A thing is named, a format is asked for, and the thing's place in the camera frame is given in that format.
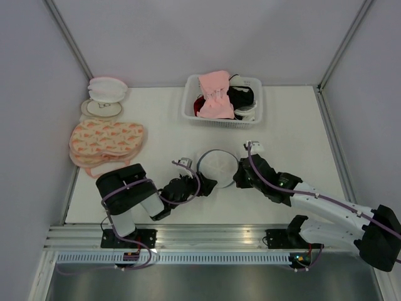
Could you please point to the beige round laundry bag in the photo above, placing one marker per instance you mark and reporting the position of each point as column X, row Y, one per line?
column 100, row 110

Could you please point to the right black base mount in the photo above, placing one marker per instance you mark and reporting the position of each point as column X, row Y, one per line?
column 279, row 239

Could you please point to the aluminium rail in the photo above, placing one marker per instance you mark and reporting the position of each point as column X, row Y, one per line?
column 336, row 149
column 169, row 237

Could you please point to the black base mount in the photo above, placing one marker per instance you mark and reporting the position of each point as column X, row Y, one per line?
column 146, row 236
column 279, row 239

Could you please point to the pink bra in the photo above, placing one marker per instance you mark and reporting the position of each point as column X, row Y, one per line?
column 214, row 88

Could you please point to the aluminium frame post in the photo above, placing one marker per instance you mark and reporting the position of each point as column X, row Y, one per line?
column 63, row 28
column 346, row 41

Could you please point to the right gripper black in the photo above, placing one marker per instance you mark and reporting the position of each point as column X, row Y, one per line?
column 239, row 177

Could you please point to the aluminium front rail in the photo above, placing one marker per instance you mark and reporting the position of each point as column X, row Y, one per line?
column 169, row 237

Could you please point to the white mesh laundry bag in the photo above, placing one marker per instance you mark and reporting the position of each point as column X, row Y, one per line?
column 219, row 165

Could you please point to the white pink-edged flat bag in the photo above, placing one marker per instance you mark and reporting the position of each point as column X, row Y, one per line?
column 96, row 172

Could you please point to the white bra in basket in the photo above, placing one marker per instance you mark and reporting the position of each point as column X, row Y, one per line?
column 236, row 80

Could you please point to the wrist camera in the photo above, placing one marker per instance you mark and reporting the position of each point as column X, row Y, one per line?
column 256, row 147
column 187, row 162

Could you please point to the right aluminium frame post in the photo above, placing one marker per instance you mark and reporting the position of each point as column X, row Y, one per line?
column 346, row 41

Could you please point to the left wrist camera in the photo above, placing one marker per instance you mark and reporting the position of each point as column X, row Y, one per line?
column 187, row 162

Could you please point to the left aluminium frame post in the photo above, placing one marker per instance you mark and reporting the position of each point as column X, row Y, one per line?
column 63, row 28

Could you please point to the white slotted cable duct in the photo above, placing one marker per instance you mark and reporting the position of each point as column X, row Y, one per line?
column 263, row 258

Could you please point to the black bra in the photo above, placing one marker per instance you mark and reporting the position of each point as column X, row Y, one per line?
column 242, row 100

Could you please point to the white plastic basket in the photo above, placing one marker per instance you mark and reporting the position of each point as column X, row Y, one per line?
column 192, row 91

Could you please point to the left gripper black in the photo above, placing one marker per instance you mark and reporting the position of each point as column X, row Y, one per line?
column 207, row 185

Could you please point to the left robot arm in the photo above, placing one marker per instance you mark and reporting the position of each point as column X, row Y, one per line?
column 124, row 189

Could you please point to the white pink-trimmed laundry bags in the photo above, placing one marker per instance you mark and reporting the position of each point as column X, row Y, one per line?
column 107, row 89

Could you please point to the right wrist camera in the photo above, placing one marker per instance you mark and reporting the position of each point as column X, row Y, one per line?
column 256, row 147

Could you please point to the right side aluminium rail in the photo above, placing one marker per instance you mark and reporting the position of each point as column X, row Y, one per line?
column 336, row 149

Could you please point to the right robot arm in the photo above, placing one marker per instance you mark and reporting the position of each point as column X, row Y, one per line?
column 374, row 234

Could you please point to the dark red bra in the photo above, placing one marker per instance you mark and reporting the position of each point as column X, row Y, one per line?
column 198, row 104

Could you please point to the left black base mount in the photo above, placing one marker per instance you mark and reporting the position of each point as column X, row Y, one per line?
column 146, row 236

